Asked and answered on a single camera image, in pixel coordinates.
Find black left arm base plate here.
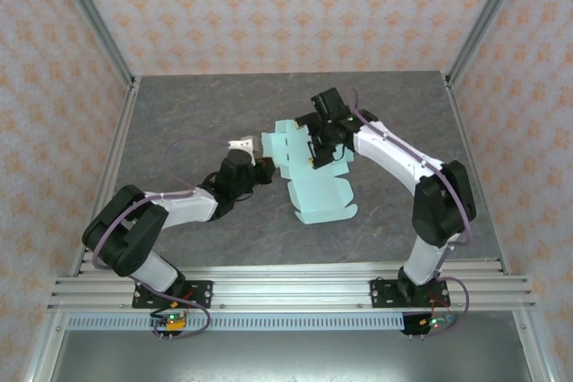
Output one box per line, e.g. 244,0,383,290
131,279,215,310

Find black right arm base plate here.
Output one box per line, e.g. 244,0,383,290
369,278,450,310

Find narrow aluminium table edge rail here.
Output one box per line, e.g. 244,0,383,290
75,258,510,277

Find light teal paper box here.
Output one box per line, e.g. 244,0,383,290
261,119,359,225

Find grey metal shelf panel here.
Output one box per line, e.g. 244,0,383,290
47,329,535,382

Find aluminium frame post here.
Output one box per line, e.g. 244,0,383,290
47,0,138,88
444,0,535,87

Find wide aluminium base rail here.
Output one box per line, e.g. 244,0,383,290
47,275,538,312

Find grey slotted cable duct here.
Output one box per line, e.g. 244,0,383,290
65,313,406,332

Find aluminium table side rail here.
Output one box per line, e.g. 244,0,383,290
441,72,512,276
70,76,142,276

